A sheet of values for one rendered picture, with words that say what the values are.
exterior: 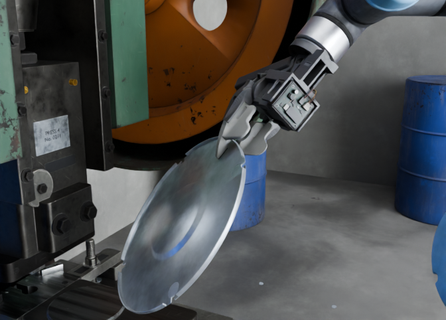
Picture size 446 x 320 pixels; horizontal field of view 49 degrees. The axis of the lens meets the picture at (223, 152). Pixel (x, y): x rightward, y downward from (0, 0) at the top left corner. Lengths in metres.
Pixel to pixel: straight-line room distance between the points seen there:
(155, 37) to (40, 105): 0.40
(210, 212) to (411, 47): 3.29
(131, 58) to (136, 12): 0.08
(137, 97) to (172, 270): 0.33
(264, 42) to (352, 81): 3.03
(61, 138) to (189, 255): 0.29
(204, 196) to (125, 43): 0.30
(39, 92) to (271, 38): 0.42
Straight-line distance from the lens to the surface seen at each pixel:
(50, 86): 0.79
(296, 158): 4.17
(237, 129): 0.71
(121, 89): 0.85
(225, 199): 0.67
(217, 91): 0.99
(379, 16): 0.73
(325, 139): 4.07
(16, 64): 0.70
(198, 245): 0.67
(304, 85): 0.71
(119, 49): 0.84
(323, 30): 0.76
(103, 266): 1.07
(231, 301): 2.36
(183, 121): 1.04
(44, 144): 0.79
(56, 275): 0.99
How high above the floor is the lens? 1.23
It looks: 15 degrees down
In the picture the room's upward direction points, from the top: straight up
